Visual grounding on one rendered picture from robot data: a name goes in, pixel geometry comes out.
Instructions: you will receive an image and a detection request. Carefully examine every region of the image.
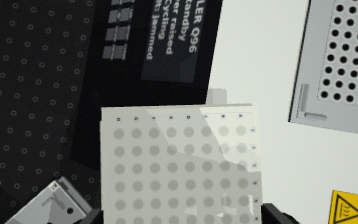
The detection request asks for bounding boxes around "white thermal cycler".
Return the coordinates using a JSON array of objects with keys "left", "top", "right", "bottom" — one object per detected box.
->
[{"left": 69, "top": 0, "right": 358, "bottom": 224}]

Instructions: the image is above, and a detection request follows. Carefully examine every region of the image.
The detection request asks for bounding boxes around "white multi-well plate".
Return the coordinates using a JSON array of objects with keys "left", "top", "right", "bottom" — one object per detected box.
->
[{"left": 100, "top": 103, "right": 263, "bottom": 224}]

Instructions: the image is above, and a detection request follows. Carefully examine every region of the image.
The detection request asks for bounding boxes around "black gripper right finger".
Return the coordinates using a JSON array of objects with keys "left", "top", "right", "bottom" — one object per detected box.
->
[{"left": 261, "top": 203, "right": 300, "bottom": 224}]

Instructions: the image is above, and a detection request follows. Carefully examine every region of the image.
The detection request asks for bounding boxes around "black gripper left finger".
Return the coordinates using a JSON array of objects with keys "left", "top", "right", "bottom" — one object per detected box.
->
[{"left": 73, "top": 209, "right": 104, "bottom": 224}]

